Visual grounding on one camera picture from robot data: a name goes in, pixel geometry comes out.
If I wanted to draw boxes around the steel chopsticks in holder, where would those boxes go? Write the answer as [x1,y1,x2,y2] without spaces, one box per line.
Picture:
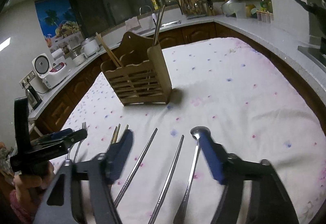
[152,5,166,46]

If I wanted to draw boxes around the gas stove top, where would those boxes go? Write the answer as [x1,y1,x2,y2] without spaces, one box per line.
[298,37,326,73]

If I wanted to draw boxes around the green yellow oil bottle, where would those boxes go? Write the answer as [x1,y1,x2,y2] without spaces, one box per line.
[260,0,269,12]

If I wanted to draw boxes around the dish rack with utensils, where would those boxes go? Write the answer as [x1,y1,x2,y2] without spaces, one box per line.
[177,0,207,20]

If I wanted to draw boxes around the white round rice cooker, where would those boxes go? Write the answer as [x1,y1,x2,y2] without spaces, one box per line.
[81,37,100,58]

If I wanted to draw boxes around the black wok with handle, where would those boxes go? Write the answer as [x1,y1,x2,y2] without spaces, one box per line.
[293,0,325,18]

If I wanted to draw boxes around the kitchen sink faucet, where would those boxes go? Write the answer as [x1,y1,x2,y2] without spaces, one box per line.
[139,5,154,18]

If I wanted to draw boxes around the pink cloth on sink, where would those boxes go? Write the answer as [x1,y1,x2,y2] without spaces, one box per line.
[125,16,141,31]

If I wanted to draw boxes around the white floral tablecloth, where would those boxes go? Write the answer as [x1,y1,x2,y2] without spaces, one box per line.
[48,37,326,224]

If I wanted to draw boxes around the steel chopstick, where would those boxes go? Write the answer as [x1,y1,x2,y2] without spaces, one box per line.
[114,128,158,208]
[148,135,185,224]

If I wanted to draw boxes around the steel spoon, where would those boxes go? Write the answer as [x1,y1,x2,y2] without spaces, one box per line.
[173,126,208,224]

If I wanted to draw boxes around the white red rice cooker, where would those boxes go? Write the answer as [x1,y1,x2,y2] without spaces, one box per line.
[32,53,68,90]

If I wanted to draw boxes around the wall power socket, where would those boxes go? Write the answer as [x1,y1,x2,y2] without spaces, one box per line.
[19,70,35,89]

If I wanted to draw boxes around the steel fork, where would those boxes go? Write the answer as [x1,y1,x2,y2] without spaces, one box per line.
[73,122,88,162]
[66,144,77,162]

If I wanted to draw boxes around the steel fork right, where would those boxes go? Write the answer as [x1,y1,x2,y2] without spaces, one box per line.
[73,122,88,162]

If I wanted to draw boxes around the wooden chopstick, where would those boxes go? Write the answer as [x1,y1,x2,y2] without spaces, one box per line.
[107,124,129,150]

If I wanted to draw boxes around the tropical fruit poster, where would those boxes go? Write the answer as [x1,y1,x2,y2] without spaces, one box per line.
[35,0,84,53]

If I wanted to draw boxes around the wooden chopsticks in holder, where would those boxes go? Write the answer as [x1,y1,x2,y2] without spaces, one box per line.
[96,32,123,68]

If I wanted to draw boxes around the wooden utensil holder box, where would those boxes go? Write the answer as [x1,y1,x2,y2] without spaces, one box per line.
[101,32,172,106]

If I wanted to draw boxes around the translucent plastic jug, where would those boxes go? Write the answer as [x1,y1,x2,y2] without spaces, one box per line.
[232,2,247,19]

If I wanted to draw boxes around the yellow bottle on windowsill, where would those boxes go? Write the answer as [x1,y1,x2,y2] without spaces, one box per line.
[151,0,160,10]

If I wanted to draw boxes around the person's left hand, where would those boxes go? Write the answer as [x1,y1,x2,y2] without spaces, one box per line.
[13,162,54,198]

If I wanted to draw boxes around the steel electric kettle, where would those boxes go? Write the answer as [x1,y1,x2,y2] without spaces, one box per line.
[25,85,42,110]

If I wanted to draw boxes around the steel fork left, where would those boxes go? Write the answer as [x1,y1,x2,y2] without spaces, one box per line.
[66,144,77,162]

